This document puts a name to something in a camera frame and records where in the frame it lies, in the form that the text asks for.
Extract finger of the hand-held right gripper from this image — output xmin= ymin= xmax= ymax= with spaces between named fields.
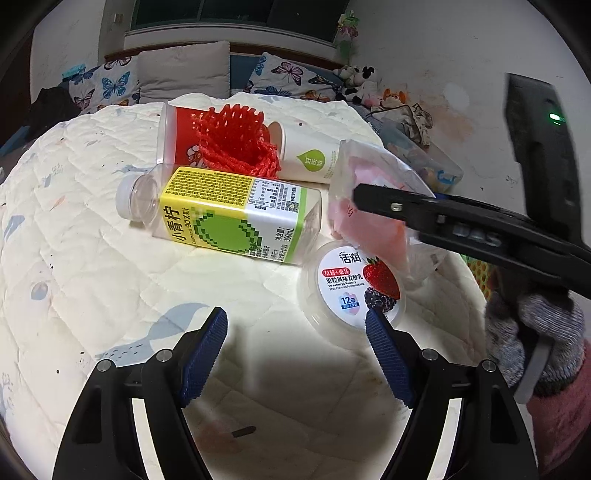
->
xmin=416 ymin=226 xmax=460 ymax=254
xmin=353 ymin=183 xmax=462 ymax=228

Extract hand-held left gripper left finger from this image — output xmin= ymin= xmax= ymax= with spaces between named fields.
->
xmin=52 ymin=305 xmax=229 ymax=480

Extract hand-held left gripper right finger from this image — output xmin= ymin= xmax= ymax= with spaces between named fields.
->
xmin=365 ymin=307 xmax=541 ymax=480

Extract clear plastic bag pink contents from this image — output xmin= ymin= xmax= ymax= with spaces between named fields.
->
xmin=325 ymin=140 xmax=446 ymax=289

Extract green plastic mesh basket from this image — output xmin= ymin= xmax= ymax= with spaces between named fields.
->
xmin=464 ymin=254 xmax=495 ymax=301

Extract white yogurt cup berry lid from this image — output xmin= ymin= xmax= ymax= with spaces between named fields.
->
xmin=298 ymin=240 xmax=406 ymax=334

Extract person's right forearm pink sleeve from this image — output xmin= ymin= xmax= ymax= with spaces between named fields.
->
xmin=526 ymin=339 xmax=591 ymax=478

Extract person's right hand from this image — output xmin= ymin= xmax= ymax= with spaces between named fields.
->
xmin=484 ymin=291 xmax=587 ymax=395

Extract clear plastic storage box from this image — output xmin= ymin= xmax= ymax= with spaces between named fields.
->
xmin=369 ymin=117 xmax=465 ymax=195

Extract patterned beige cloth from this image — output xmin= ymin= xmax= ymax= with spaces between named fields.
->
xmin=369 ymin=104 xmax=435 ymax=148

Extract white paper cup green logo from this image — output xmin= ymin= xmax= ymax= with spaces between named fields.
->
xmin=268 ymin=121 xmax=342 ymax=184

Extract clear bottle green yellow label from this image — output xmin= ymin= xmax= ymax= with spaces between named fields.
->
xmin=115 ymin=165 xmax=322 ymax=266

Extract black white cow plush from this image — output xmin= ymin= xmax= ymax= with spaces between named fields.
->
xmin=339 ymin=65 xmax=382 ymax=104

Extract butterfly print pillow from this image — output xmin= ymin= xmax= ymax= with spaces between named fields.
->
xmin=245 ymin=52 xmax=345 ymax=102
xmin=60 ymin=55 xmax=141 ymax=114

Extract red foam fruit net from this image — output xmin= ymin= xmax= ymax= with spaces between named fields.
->
xmin=190 ymin=104 xmax=281 ymax=178

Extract green hanging decoration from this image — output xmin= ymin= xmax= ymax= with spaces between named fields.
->
xmin=335 ymin=11 xmax=360 ymax=63

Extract white quilted printed blanket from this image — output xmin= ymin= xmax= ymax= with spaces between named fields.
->
xmin=0 ymin=91 xmax=490 ymax=480

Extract clear cup red label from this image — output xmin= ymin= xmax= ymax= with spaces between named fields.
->
xmin=156 ymin=102 xmax=218 ymax=169

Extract grey pillow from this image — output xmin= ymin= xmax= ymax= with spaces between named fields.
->
xmin=137 ymin=41 xmax=232 ymax=104

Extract dark window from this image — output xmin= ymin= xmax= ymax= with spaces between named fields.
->
xmin=131 ymin=0 xmax=342 ymax=40

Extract black clothing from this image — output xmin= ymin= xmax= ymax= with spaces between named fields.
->
xmin=28 ymin=87 xmax=79 ymax=134

